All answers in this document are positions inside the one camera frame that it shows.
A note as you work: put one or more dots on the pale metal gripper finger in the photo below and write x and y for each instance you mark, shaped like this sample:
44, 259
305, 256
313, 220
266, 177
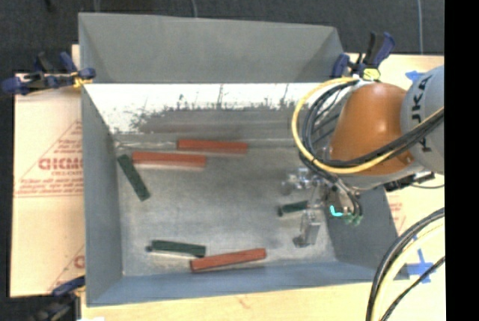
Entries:
301, 177
310, 227

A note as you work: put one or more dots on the short dark green flat block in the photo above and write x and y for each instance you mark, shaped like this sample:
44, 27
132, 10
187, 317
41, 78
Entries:
293, 208

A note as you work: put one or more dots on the red-brown flat block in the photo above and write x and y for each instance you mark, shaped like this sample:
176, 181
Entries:
228, 259
168, 158
211, 146

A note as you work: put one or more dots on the grey metal bin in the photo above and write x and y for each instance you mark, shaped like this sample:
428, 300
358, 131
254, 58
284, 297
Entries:
209, 200

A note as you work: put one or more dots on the brown cardboard board red print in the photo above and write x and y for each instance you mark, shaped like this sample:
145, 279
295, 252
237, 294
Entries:
45, 229

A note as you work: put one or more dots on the black cylinder on white bracket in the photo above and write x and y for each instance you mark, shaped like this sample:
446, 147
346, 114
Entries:
398, 185

